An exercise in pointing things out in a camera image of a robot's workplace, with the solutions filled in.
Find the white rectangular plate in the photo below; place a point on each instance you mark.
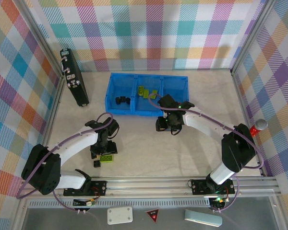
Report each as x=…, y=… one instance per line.
x=120, y=215

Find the blue three-compartment bin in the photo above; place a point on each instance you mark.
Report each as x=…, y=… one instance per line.
x=121, y=86

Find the aluminium frame post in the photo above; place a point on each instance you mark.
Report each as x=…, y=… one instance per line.
x=41, y=38
x=252, y=36

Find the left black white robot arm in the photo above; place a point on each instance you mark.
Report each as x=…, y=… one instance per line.
x=42, y=172

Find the connector board with green light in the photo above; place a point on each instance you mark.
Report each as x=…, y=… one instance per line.
x=217, y=201

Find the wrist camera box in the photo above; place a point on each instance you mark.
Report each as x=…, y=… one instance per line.
x=168, y=100
x=114, y=128

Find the black electronics box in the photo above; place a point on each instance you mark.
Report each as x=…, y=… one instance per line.
x=75, y=81

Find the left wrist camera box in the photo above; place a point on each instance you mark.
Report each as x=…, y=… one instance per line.
x=114, y=128

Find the red glitter toy microphone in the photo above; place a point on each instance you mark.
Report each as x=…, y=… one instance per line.
x=261, y=124

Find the aluminium mounting rail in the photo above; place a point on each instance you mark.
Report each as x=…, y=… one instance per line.
x=146, y=189

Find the red black triangle marker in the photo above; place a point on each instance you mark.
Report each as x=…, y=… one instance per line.
x=152, y=214

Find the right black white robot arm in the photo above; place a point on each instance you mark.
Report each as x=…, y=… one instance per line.
x=238, y=151

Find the light blue block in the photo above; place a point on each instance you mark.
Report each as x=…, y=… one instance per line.
x=202, y=217

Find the aluminium frame side rail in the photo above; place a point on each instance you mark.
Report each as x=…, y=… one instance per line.
x=53, y=107
x=240, y=95

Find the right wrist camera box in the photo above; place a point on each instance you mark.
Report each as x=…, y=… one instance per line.
x=168, y=100

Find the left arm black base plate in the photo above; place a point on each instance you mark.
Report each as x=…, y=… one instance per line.
x=98, y=188

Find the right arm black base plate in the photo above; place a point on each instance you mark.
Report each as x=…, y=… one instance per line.
x=199, y=187

